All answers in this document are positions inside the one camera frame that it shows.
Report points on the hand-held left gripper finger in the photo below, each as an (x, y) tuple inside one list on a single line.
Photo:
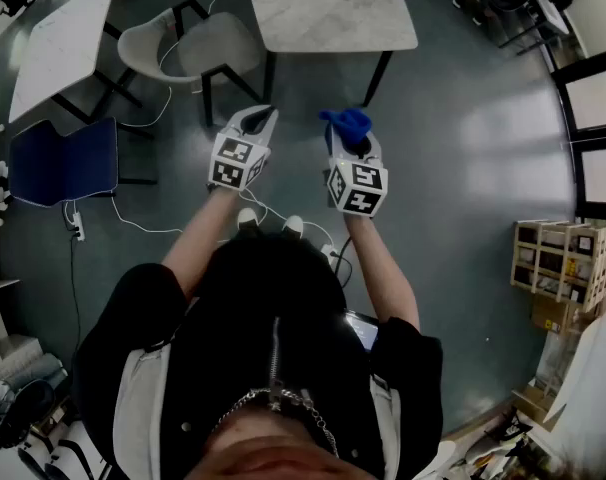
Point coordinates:
[(270, 128), (239, 120)]

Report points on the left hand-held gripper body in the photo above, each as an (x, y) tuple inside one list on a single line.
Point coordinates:
[(233, 168)]

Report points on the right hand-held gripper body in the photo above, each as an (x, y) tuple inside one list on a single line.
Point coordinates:
[(358, 188)]

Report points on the blue cloth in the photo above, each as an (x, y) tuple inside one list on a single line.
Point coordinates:
[(350, 125)]

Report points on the grey shell chair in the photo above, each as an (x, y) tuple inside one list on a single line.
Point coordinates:
[(223, 43)]

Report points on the person's left forearm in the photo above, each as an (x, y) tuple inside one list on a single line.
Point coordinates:
[(203, 238)]

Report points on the person's right forearm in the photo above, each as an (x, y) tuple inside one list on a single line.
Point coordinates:
[(383, 268)]

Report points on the blue chair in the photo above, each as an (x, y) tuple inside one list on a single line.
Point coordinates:
[(63, 163)]

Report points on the white power strip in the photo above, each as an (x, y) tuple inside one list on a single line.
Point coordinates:
[(329, 253), (78, 225)]

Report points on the person's right white shoe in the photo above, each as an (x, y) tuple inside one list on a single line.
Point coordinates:
[(294, 224)]

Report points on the person's black trousers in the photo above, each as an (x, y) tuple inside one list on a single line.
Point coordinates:
[(273, 268)]

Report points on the grey marble table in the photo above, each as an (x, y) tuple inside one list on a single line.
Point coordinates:
[(333, 13)]

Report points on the black screen device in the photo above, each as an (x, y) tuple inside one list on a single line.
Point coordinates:
[(363, 328)]

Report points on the person's black top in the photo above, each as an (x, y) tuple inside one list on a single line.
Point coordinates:
[(233, 348)]

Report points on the white table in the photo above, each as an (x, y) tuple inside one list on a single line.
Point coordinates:
[(58, 48)]

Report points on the black framed glass door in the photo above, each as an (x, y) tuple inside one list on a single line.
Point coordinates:
[(565, 103)]

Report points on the wooden crate shelf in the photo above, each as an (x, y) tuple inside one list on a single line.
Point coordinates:
[(563, 263)]

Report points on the cardboard box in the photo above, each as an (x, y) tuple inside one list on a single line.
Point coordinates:
[(548, 315)]

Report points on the person's white vest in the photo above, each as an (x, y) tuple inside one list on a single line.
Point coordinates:
[(143, 408)]

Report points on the white cubby shelf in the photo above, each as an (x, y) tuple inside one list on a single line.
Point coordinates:
[(3, 318)]

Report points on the person's chin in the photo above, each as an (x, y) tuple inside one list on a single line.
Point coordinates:
[(283, 458)]

